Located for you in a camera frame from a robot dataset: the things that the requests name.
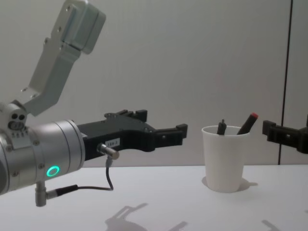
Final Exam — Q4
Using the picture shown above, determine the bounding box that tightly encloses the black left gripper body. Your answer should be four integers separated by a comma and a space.
76, 119, 155, 167

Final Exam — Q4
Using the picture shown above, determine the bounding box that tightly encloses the black marker with red cap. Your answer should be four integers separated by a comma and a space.
236, 112, 259, 136

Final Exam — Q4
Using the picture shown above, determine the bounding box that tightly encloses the black pen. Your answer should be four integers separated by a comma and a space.
217, 119, 228, 136

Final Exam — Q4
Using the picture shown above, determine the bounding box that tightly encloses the white paper cup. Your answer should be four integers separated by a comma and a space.
201, 125, 251, 193

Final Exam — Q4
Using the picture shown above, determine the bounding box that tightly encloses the white table cloth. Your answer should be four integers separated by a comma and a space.
0, 164, 308, 231

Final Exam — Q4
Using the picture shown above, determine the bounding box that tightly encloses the pale backdrop curtain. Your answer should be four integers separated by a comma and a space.
0, 0, 308, 169

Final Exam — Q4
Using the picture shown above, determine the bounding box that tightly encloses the thin dark wrist cable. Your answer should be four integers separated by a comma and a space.
45, 142, 120, 196

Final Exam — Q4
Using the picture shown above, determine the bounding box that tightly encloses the dark vertical post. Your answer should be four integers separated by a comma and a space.
276, 0, 295, 166

